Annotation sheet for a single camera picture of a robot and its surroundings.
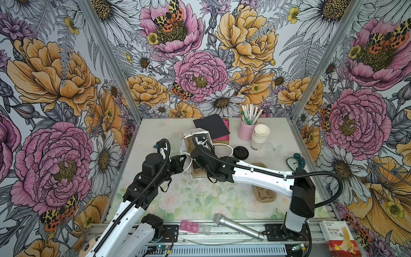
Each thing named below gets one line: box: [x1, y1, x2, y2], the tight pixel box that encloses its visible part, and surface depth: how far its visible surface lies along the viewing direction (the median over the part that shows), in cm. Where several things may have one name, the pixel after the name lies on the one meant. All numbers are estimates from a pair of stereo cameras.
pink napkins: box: [211, 119, 230, 141], surface depth 111 cm
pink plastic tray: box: [179, 220, 211, 236], surface depth 76 cm
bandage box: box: [318, 220, 363, 257], surface depth 71 cm
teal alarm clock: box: [286, 153, 306, 172], surface depth 94 cm
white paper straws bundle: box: [240, 103, 263, 126], surface depth 104 cm
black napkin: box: [192, 114, 231, 140], surface depth 115 cm
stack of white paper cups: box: [250, 123, 271, 151], surface depth 96 cm
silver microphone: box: [212, 213, 265, 241], surface depth 75 cm
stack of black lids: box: [232, 145, 249, 161], surface depth 91 cm
